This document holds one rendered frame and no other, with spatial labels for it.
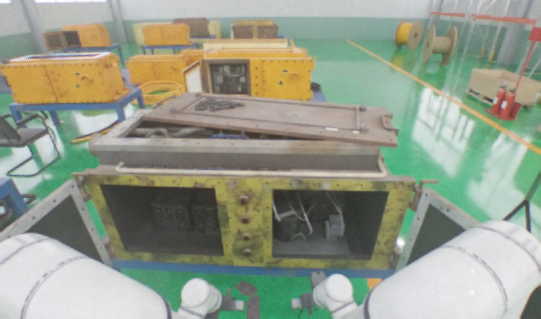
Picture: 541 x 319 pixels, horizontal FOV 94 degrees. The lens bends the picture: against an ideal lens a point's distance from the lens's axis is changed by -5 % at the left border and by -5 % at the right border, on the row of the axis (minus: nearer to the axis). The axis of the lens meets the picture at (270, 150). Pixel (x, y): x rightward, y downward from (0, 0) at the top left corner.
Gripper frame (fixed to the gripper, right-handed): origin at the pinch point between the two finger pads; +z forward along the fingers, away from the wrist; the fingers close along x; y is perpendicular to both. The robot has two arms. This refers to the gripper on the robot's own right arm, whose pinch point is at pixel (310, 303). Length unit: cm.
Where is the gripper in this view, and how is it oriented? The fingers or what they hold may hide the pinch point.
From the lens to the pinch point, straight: 129.9
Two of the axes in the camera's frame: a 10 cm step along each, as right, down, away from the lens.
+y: 1.4, 7.9, -6.0
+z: -1.8, 6.1, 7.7
